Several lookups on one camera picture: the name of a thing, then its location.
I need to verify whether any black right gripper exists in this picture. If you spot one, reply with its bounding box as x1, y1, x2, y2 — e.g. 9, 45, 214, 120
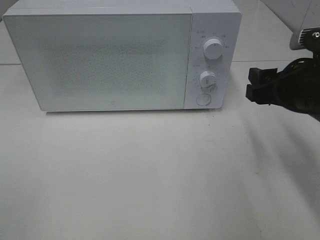
245, 52, 320, 120

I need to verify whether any white microwave knob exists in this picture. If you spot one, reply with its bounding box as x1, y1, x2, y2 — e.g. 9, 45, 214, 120
199, 71, 218, 89
202, 37, 224, 60

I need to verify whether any round microwave door button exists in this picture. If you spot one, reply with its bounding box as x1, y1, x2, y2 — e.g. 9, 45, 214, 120
196, 94, 212, 106

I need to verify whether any white microwave door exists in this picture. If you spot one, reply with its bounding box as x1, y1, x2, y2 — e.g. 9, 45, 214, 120
4, 14, 191, 112

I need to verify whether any white microwave oven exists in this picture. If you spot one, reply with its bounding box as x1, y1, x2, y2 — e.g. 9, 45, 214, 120
2, 0, 242, 111

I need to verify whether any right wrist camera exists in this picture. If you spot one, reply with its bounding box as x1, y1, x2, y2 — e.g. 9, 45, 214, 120
289, 27, 320, 53

